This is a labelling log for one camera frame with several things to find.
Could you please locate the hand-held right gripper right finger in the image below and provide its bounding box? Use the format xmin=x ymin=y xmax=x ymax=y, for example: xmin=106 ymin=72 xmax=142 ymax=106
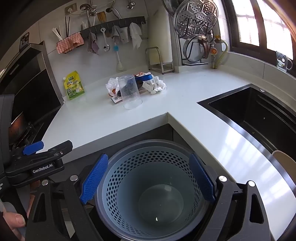
xmin=189 ymin=152 xmax=271 ymax=241

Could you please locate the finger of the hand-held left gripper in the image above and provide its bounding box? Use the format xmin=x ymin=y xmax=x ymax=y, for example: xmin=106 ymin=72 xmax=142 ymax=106
xmin=5 ymin=140 xmax=73 ymax=186
xmin=10 ymin=140 xmax=45 ymax=163

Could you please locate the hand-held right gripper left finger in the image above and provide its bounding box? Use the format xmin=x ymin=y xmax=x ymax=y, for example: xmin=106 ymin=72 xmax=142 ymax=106
xmin=25 ymin=153 xmax=109 ymax=241

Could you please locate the grey perforated plastic bin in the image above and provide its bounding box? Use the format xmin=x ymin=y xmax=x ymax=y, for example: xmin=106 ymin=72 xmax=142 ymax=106
xmin=94 ymin=139 xmax=217 ymax=241

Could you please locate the white paper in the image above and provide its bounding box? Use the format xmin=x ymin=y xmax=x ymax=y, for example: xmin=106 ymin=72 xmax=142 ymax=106
xmin=142 ymin=76 xmax=167 ymax=95

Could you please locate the person's left hand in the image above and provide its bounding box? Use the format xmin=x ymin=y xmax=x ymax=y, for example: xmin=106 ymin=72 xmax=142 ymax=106
xmin=0 ymin=201 xmax=29 ymax=241

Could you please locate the yellow seasoning pouch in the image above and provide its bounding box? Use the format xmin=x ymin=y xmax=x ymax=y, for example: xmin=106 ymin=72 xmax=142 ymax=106
xmin=62 ymin=70 xmax=85 ymax=101

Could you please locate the black kitchen sink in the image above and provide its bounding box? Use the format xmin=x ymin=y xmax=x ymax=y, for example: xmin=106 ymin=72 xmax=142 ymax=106
xmin=197 ymin=84 xmax=296 ymax=177

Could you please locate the beige rounded board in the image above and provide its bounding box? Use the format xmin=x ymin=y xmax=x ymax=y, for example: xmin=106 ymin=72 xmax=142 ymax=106
xmin=271 ymin=150 xmax=296 ymax=184

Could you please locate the clear plastic cup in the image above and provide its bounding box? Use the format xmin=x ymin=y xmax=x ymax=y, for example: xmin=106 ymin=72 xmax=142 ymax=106
xmin=117 ymin=74 xmax=143 ymax=110

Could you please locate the clear plastic bag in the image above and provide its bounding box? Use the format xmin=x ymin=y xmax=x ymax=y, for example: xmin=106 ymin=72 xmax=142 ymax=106
xmin=105 ymin=77 xmax=121 ymax=97

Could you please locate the pink dish cloth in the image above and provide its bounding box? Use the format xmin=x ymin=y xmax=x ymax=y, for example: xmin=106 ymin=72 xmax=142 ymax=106
xmin=56 ymin=32 xmax=85 ymax=55

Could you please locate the bundle of white chopsticks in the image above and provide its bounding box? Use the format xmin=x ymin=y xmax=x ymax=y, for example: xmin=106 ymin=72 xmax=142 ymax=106
xmin=52 ymin=25 xmax=63 ymax=42

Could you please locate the purple grey rag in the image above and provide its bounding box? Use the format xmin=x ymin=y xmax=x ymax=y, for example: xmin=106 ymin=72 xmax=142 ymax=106
xmin=87 ymin=32 xmax=100 ymax=55

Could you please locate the white and blue bottle brush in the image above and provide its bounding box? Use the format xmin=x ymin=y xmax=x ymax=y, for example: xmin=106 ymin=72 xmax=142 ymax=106
xmin=113 ymin=44 xmax=124 ymax=71

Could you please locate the steel cutting board rack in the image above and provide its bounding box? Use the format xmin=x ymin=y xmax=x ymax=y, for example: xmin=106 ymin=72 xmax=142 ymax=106
xmin=145 ymin=47 xmax=175 ymax=75

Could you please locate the steel spoon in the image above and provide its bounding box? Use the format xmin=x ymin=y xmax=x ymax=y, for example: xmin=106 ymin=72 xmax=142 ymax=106
xmin=101 ymin=27 xmax=111 ymax=52

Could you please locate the orange gas valve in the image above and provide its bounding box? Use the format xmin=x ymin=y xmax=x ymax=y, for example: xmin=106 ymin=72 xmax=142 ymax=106
xmin=209 ymin=35 xmax=220 ymax=69

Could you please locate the steel pot lid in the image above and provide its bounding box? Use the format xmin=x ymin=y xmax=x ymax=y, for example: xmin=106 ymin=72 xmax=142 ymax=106
xmin=182 ymin=35 xmax=210 ymax=63

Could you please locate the hanging steel ladle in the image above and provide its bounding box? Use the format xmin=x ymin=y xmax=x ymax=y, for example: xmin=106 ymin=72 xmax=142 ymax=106
xmin=80 ymin=0 xmax=98 ymax=29

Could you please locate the grey hanging cloth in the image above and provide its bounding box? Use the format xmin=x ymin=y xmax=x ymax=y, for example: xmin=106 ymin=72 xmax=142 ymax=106
xmin=111 ymin=25 xmax=130 ymax=45

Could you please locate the clear cartoon print mug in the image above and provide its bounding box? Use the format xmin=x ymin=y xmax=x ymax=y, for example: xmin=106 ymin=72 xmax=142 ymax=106
xmin=276 ymin=51 xmax=294 ymax=71

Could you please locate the white hanging cloth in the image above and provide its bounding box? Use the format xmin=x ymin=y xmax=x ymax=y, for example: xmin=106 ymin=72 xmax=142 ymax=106
xmin=129 ymin=22 xmax=143 ymax=50

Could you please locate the white cutting board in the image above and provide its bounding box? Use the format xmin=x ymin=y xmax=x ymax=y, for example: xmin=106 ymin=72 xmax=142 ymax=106
xmin=148 ymin=10 xmax=174 ymax=68

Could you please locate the steel steamer basket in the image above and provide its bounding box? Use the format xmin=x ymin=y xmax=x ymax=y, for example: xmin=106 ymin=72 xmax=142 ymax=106
xmin=173 ymin=0 xmax=219 ymax=38

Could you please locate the dark framed window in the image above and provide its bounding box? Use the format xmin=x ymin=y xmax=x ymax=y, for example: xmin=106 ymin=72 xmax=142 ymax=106
xmin=221 ymin=0 xmax=296 ymax=75

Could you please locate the yellow gas hose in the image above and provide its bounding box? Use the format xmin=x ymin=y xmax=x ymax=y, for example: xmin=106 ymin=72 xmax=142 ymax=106
xmin=214 ymin=39 xmax=229 ymax=69

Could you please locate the black wire lid rack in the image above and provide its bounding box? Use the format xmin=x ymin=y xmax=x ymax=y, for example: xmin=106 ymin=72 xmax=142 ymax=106
xmin=178 ymin=14 xmax=216 ymax=67

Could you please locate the white wall socket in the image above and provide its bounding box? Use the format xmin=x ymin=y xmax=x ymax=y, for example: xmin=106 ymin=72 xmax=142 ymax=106
xmin=64 ymin=3 xmax=78 ymax=14

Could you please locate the black wall hook rail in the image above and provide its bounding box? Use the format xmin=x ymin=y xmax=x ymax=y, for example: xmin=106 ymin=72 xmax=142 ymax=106
xmin=80 ymin=16 xmax=146 ymax=39

